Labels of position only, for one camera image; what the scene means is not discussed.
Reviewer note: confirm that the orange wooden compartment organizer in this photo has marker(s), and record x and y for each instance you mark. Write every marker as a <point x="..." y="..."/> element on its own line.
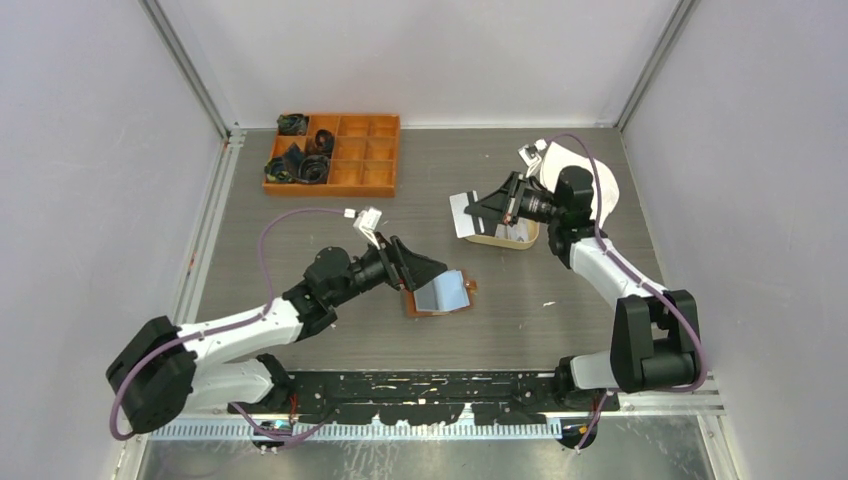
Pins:
<point x="364" y="162"/>

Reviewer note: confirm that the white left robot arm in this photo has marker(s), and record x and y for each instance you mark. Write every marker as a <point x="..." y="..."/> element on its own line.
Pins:
<point x="164" y="367"/>

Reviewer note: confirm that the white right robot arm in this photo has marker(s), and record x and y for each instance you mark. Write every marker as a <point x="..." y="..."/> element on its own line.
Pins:
<point x="655" y="343"/>

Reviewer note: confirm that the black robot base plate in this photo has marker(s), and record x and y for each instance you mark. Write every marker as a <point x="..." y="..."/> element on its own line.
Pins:
<point x="423" y="398"/>

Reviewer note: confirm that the white bucket hat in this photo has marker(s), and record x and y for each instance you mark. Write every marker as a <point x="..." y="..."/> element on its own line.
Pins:
<point x="560" y="163"/>

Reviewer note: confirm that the black rolled belt lower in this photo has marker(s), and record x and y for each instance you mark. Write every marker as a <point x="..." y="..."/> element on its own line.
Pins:
<point x="314" y="170"/>

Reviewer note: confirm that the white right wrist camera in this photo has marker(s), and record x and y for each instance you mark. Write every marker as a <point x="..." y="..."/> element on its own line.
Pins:
<point x="533" y="153"/>

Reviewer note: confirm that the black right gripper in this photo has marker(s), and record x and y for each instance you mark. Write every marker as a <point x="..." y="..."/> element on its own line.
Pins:
<point x="504" y="205"/>

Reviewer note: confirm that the silver VIP card in tray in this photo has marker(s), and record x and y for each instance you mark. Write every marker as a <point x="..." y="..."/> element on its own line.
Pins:
<point x="513" y="233"/>

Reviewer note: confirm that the orange leather card holder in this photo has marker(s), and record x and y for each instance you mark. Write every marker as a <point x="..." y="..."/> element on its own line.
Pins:
<point x="451" y="292"/>

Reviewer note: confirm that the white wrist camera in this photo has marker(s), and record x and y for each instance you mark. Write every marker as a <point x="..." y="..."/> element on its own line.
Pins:
<point x="365" y="223"/>
<point x="533" y="153"/>

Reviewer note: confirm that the white card black stripe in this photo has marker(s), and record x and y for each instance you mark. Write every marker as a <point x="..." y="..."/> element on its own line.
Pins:
<point x="465" y="224"/>

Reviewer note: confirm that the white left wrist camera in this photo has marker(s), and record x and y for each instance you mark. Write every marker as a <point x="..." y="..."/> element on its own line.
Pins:
<point x="365" y="223"/>

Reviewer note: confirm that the black rolled belt centre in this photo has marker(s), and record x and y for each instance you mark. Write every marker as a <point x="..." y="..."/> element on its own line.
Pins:
<point x="323" y="143"/>

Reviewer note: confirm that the black rolled belt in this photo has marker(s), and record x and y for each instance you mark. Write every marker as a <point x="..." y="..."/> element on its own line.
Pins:
<point x="314" y="170"/>
<point x="323" y="143"/>

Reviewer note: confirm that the beige oval tray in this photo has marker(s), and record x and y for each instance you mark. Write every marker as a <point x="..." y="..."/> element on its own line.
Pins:
<point x="491" y="240"/>

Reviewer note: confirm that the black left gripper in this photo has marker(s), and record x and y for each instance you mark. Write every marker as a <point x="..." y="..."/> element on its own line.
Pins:
<point x="404" y="268"/>

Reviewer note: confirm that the dark rolled belt top-left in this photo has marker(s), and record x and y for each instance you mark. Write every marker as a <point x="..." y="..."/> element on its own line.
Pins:
<point x="295" y="124"/>

